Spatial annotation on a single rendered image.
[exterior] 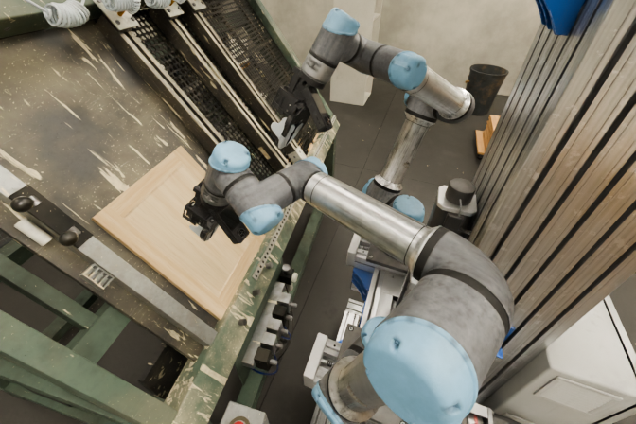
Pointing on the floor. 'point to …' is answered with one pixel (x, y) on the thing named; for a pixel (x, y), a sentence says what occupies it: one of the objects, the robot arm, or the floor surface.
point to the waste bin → (485, 85)
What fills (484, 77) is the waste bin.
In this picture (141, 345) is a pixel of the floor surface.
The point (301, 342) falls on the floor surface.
